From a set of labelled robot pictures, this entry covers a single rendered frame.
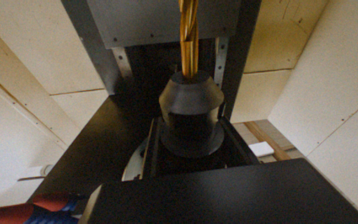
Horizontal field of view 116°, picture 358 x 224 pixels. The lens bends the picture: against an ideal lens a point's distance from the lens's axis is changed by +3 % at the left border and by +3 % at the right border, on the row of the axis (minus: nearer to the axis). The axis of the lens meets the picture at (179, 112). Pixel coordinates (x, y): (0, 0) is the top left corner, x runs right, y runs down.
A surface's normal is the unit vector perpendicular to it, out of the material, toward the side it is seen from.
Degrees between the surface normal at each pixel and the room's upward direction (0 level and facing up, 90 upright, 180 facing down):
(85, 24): 90
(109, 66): 90
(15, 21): 90
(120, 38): 92
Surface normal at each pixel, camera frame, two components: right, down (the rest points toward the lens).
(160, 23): 0.08, 0.61
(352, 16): -0.99, 0.11
